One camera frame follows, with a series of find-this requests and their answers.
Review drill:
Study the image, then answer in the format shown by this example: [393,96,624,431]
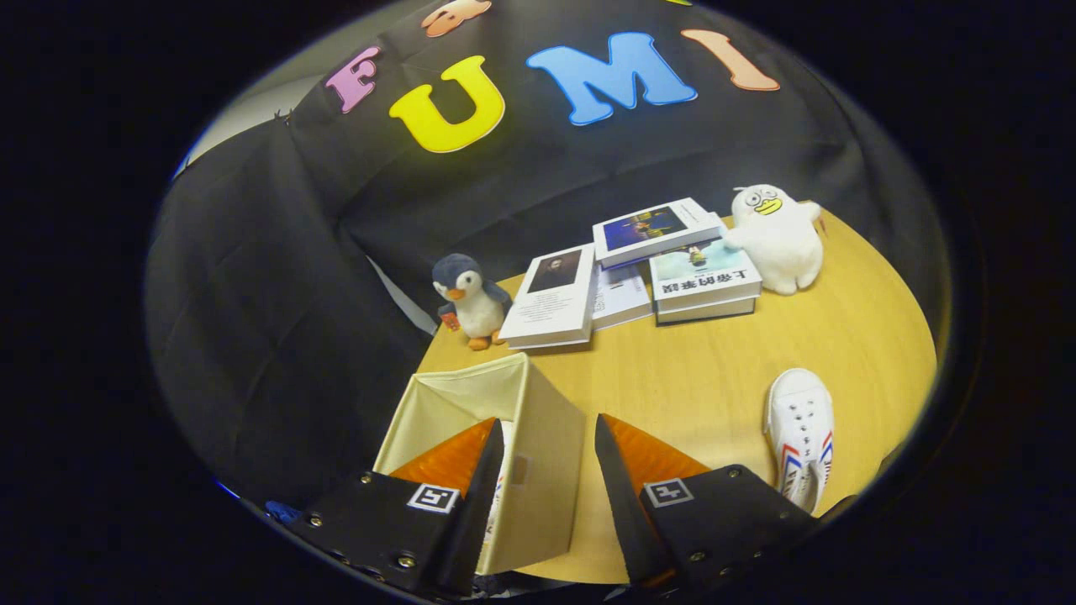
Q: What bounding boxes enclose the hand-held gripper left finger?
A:
[290,418,505,599]

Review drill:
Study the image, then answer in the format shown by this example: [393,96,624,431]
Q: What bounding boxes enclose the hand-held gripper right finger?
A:
[594,413,818,593]

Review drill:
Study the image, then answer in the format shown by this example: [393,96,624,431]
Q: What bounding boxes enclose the white canvas shoe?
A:
[763,368,835,515]
[481,420,515,574]

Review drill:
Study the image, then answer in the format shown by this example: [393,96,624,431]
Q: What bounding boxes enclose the beige fabric storage box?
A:
[372,353,587,576]

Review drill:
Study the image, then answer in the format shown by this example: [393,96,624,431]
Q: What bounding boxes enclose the grey penguin plush toy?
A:
[432,254,514,351]

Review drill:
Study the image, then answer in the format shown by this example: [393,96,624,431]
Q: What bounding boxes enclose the thin white text book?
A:
[593,262,654,330]

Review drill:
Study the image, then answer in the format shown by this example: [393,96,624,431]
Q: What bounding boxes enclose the white book with portrait cover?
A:
[498,243,599,350]

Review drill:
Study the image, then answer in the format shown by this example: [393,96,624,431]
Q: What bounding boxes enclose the book with dark blue cover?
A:
[593,197,725,270]

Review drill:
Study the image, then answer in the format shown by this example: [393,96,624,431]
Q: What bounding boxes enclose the white duck plush toy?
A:
[723,184,825,296]

